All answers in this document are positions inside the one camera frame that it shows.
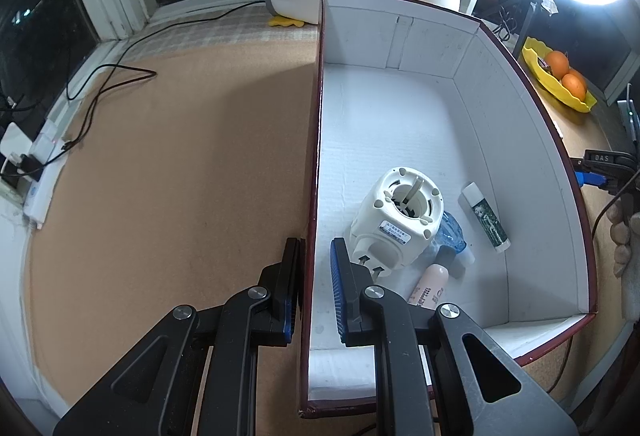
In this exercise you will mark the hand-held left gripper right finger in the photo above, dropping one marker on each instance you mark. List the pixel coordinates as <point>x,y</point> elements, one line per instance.
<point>336,296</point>

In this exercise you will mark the white plug-in adapter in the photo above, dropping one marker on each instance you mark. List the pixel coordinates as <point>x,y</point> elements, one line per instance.
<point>395,226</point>

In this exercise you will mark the small grey device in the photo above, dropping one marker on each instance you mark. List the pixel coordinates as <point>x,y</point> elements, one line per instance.
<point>629,118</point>

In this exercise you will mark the person's right hand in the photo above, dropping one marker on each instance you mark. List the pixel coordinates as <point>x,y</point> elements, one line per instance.
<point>625,241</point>

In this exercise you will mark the white power strip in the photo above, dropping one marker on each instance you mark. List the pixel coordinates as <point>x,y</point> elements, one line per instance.
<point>42,186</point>

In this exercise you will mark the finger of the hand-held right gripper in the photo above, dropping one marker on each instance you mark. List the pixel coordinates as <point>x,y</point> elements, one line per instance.
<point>592,179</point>
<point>577,162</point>

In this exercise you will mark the yellow fruit dish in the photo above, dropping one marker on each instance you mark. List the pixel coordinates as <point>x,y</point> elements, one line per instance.
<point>550,86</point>

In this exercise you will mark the small pink bottle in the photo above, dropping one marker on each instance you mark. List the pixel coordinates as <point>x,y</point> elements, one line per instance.
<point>430,283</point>

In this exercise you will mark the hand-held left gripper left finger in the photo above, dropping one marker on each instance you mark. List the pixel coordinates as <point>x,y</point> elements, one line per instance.
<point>287,326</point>

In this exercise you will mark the orange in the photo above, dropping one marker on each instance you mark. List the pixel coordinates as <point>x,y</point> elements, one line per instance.
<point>556,62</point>
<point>574,86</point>

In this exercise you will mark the checked cloth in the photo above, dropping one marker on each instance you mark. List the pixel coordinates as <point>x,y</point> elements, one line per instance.
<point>225,33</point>

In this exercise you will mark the white charger block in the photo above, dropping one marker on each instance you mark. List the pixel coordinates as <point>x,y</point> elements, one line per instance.
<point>15,138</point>

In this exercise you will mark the clear blue plastic piece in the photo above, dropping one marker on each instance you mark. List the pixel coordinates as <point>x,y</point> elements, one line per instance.
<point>452,236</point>

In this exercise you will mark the pile of wrapped candies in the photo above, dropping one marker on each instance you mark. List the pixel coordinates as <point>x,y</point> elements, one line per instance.
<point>542,63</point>

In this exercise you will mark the white stick tube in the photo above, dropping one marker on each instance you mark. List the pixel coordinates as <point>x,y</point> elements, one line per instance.
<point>482,213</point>

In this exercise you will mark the white cardboard box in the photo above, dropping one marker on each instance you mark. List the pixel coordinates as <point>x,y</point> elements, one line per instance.
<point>400,126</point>

